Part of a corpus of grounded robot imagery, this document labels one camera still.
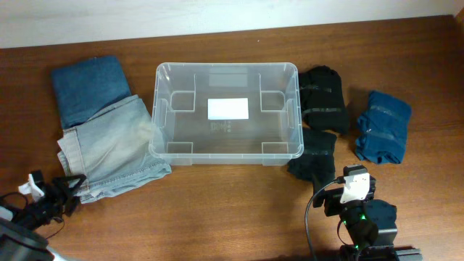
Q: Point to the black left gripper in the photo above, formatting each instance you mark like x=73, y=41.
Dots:
x=58, y=196

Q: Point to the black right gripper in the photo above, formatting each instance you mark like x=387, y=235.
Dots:
x=332, y=204

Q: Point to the light blue jeans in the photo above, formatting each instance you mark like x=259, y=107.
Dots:
x=112, y=150

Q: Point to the blue taped shirt bundle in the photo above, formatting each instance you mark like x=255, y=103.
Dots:
x=383, y=129

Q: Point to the dark blue jeans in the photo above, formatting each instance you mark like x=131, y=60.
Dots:
x=84, y=88

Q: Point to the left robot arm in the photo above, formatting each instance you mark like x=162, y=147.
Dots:
x=18, y=243

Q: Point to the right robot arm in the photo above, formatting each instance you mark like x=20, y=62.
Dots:
x=370, y=222

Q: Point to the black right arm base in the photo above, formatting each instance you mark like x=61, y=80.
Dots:
x=379, y=253

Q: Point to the black taped cloth bundle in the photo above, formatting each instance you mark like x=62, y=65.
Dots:
x=317, y=160

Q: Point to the black taped shirt bundle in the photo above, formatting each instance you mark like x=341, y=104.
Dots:
x=322, y=101

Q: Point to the white label in bin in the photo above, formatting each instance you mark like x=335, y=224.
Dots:
x=228, y=109

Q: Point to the clear plastic storage bin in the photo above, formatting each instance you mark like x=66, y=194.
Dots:
x=183, y=135

